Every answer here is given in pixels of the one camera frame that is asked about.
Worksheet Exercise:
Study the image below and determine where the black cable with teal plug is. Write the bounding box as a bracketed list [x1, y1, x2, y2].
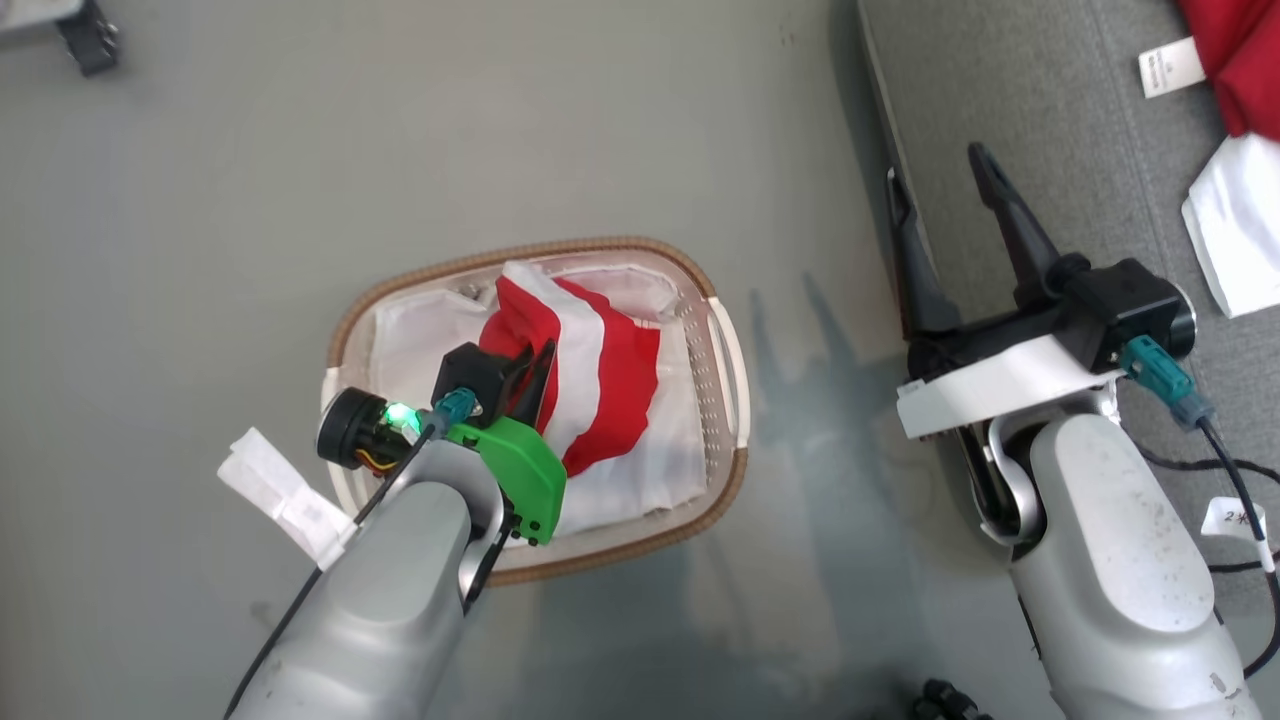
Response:
[1120, 335, 1280, 681]
[222, 388, 479, 720]

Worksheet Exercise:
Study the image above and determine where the white cloth basket liner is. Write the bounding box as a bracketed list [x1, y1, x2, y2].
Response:
[368, 262, 709, 538]

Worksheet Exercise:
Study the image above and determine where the red and white striped garment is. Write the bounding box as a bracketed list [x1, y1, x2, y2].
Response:
[478, 262, 663, 479]

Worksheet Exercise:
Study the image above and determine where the grey fabric sofa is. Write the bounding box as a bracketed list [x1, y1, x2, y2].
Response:
[855, 0, 1280, 701]

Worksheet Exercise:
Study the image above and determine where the white basket with wicker rim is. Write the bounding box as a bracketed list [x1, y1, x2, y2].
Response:
[325, 236, 751, 588]

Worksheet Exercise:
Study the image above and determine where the red jersey with number print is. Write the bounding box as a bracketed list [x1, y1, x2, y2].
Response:
[1138, 0, 1280, 141]

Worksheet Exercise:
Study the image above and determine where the black caster wheel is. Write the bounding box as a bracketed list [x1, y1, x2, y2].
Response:
[55, 0, 122, 77]

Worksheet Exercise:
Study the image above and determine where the white tape tag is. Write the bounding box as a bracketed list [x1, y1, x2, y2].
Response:
[217, 427, 358, 571]

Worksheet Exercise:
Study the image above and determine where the white cable label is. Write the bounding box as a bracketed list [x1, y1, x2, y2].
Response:
[1200, 497, 1273, 543]

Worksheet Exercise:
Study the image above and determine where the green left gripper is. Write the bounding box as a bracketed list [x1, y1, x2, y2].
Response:
[317, 339, 568, 547]

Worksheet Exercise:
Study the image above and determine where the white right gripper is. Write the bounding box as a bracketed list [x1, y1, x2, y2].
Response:
[885, 142, 1123, 441]

